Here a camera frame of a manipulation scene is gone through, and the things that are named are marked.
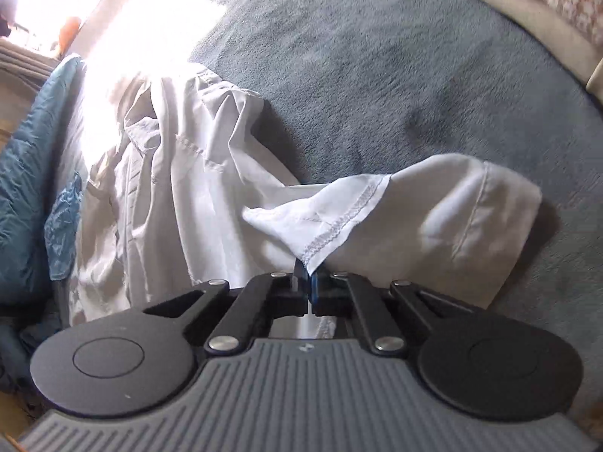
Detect cream folded garment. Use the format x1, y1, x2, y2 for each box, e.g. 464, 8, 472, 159
437, 0, 603, 86

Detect orange item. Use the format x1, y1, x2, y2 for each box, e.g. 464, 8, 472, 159
59, 15, 84, 55

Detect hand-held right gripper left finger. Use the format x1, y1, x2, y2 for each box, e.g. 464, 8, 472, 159
141, 258, 311, 356

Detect light blue garment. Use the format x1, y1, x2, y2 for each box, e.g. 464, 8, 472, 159
44, 173, 91, 282

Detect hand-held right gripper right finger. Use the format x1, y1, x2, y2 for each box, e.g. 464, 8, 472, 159
308, 266, 486, 359

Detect white button shirt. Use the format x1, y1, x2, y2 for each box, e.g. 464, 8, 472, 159
68, 68, 542, 340

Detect teal duvet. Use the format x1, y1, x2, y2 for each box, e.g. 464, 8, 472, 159
0, 54, 89, 303

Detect dark cloth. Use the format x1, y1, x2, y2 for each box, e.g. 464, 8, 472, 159
0, 301, 64, 387

